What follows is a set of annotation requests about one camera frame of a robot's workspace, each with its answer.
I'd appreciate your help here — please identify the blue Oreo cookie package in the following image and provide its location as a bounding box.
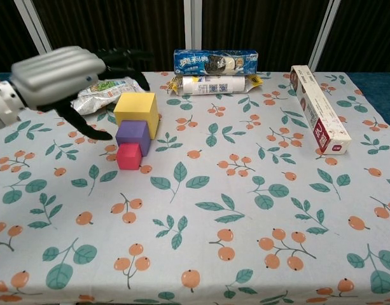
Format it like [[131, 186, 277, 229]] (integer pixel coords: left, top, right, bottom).
[[172, 48, 259, 76]]

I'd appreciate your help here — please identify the floral printed tablecloth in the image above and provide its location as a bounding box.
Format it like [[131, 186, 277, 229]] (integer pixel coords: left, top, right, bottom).
[[0, 70, 390, 305]]

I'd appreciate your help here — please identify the small red foam cube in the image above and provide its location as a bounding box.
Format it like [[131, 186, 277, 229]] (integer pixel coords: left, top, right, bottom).
[[115, 142, 143, 172]]

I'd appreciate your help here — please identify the long white cling film box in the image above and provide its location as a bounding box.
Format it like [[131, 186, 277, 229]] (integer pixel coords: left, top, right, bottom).
[[289, 64, 352, 156]]

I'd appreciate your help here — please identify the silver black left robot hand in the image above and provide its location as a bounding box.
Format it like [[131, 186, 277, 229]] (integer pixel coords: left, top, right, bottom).
[[10, 46, 156, 141]]

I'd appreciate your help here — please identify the crumpled silver snack bag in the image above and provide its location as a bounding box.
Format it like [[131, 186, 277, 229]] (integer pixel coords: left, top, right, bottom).
[[69, 76, 148, 116]]

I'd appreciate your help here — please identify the large yellow foam cube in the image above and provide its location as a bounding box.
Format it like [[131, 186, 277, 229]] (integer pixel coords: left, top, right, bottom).
[[113, 91, 160, 140]]

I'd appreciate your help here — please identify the black curtain partition panel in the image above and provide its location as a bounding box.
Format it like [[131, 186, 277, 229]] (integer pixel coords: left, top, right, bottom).
[[309, 0, 390, 74], [0, 0, 45, 74], [13, 0, 195, 72], [193, 0, 335, 73]]

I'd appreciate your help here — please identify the white yellow cracker package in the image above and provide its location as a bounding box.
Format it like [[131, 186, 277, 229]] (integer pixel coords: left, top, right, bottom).
[[167, 73, 264, 97]]

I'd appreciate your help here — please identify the purple foam cube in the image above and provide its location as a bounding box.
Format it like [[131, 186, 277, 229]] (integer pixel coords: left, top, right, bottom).
[[115, 119, 151, 158]]

